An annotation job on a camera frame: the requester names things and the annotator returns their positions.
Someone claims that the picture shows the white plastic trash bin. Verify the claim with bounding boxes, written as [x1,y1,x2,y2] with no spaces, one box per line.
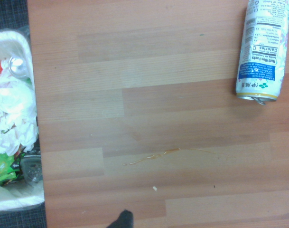
[0,28,46,212]

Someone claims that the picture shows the clear plastic container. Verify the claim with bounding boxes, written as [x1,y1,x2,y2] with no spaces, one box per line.
[20,155,43,184]

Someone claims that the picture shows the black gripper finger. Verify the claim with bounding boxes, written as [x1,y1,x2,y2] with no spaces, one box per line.
[105,209,134,228]

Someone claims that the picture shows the white printed tea can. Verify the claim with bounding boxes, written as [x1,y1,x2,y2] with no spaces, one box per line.
[235,0,289,105]

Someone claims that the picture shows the wooden coffee table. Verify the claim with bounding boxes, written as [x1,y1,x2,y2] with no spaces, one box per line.
[27,0,289,228]

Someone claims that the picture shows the crumpled white tissues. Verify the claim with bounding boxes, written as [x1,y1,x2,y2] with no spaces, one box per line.
[0,77,39,155]

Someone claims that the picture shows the green snack wrapper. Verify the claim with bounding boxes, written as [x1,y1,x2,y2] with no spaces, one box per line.
[0,151,26,186]

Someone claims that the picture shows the silver aluminium can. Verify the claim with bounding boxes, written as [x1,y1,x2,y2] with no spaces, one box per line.
[8,56,29,79]

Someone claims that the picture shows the thin orange string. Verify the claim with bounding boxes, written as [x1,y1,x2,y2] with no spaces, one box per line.
[122,147,217,166]

